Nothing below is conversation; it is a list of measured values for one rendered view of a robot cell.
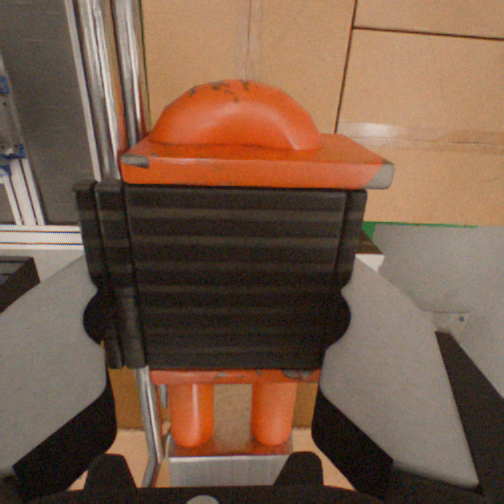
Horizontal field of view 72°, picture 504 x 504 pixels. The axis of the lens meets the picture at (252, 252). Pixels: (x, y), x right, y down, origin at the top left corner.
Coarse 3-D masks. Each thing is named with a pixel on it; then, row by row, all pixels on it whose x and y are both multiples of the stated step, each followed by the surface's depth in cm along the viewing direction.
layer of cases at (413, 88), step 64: (192, 0) 63; (256, 0) 64; (320, 0) 64; (384, 0) 64; (448, 0) 65; (192, 64) 68; (256, 64) 68; (320, 64) 69; (384, 64) 69; (448, 64) 70; (320, 128) 74; (384, 128) 75; (448, 128) 76; (384, 192) 82; (448, 192) 83
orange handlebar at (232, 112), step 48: (192, 96) 10; (240, 96) 10; (288, 96) 10; (192, 144) 10; (240, 144) 10; (288, 144) 10; (192, 384) 15; (288, 384) 15; (192, 432) 16; (288, 432) 17
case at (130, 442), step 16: (128, 368) 45; (112, 384) 42; (128, 384) 42; (304, 384) 44; (128, 400) 40; (304, 400) 42; (128, 416) 39; (304, 416) 40; (128, 432) 37; (304, 432) 39; (112, 448) 38; (128, 448) 38; (144, 448) 38; (304, 448) 40; (128, 464) 40; (144, 464) 40; (80, 480) 41; (160, 480) 42; (336, 480) 43
